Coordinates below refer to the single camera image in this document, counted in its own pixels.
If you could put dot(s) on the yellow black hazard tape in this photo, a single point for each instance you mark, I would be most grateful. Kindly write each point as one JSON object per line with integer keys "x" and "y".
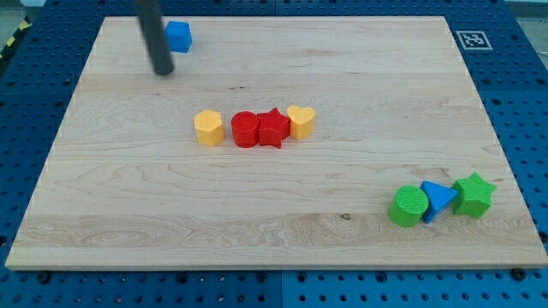
{"x": 16, "y": 38}

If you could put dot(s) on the white fiducial marker tag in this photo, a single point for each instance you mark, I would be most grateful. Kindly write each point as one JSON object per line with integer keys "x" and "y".
{"x": 473, "y": 40}

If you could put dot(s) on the blue triangle block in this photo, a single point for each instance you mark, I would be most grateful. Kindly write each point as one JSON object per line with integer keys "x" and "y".
{"x": 439, "y": 198}

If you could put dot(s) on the red star block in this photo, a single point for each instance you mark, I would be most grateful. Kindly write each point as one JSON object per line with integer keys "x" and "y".
{"x": 274, "y": 128}

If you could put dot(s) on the green cylinder block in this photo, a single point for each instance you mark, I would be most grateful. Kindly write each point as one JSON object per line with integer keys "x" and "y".
{"x": 408, "y": 206}

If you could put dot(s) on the green star block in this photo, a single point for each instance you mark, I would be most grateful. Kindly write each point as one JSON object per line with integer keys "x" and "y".
{"x": 473, "y": 196}

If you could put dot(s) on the blue cube block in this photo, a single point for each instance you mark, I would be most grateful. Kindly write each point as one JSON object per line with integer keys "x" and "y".
{"x": 179, "y": 36}

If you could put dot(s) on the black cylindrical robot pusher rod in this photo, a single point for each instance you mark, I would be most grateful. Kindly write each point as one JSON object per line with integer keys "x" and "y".
{"x": 152, "y": 28}

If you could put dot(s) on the light wooden board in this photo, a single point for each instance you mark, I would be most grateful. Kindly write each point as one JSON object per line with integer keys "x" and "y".
{"x": 127, "y": 186}

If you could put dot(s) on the yellow hexagon block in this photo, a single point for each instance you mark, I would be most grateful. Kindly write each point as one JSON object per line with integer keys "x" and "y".
{"x": 209, "y": 128}

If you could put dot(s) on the yellow heart block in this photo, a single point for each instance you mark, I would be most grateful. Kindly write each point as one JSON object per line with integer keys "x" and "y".
{"x": 302, "y": 121}

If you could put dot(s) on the red cylinder block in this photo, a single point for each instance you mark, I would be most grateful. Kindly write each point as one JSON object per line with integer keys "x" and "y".
{"x": 245, "y": 129}

